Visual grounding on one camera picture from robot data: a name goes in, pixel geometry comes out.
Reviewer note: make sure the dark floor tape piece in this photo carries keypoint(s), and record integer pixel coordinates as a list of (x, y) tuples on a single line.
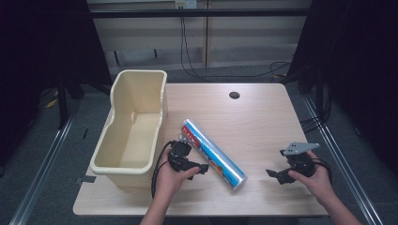
[(86, 179)]

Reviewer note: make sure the cream plastic bin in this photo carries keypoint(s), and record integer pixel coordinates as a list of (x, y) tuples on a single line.
[(137, 137)]

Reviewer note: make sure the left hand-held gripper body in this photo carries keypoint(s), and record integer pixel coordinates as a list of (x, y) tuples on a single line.
[(179, 156)]

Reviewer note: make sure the person's right hand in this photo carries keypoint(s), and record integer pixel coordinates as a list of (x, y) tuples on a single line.
[(316, 184)]

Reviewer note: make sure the metal floor rail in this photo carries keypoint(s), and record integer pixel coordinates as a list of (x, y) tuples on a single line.
[(40, 172), (344, 165)]

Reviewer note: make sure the black metal stand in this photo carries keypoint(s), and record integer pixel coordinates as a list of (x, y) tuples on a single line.
[(63, 106)]

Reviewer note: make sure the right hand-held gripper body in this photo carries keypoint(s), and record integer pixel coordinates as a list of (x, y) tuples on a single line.
[(300, 159)]

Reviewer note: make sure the person's left hand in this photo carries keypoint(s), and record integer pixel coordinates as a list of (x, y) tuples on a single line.
[(170, 179)]

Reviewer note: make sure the blue plastic wrap roll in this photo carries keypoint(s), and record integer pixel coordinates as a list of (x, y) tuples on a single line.
[(216, 156)]

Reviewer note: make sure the black horizontal bar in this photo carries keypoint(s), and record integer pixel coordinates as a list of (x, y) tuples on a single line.
[(200, 12)]

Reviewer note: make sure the white wall socket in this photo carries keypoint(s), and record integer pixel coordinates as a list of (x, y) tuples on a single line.
[(186, 4)]

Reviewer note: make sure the black curtain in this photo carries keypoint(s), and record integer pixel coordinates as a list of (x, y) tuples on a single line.
[(353, 68), (40, 62)]

